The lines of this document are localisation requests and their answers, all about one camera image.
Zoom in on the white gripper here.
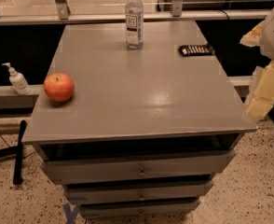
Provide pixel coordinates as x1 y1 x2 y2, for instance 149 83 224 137
240 8 274 119

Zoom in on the red apple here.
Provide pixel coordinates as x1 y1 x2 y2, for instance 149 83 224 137
43 73 75 103

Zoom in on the clear plastic water bottle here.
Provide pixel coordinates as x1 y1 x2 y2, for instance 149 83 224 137
125 0 144 49

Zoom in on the white pump dispenser bottle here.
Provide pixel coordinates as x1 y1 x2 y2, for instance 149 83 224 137
3 63 31 95

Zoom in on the grey drawer cabinet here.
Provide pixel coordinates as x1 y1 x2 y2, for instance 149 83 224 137
21 20 258 220

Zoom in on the middle grey drawer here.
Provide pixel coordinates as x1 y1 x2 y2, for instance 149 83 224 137
64 180 213 204

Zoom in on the grey drawer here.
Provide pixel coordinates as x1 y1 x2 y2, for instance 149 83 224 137
64 180 213 204
41 149 236 185
79 198 199 218

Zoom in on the bottom grey drawer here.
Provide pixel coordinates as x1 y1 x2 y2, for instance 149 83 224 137
79 198 199 218

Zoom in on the top grey drawer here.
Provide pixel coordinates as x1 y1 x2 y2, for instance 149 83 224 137
41 149 236 185

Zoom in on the black stand leg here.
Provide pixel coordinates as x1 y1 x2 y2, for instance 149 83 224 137
13 120 27 185

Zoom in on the metal railing frame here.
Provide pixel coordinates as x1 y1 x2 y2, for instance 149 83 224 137
0 0 274 25

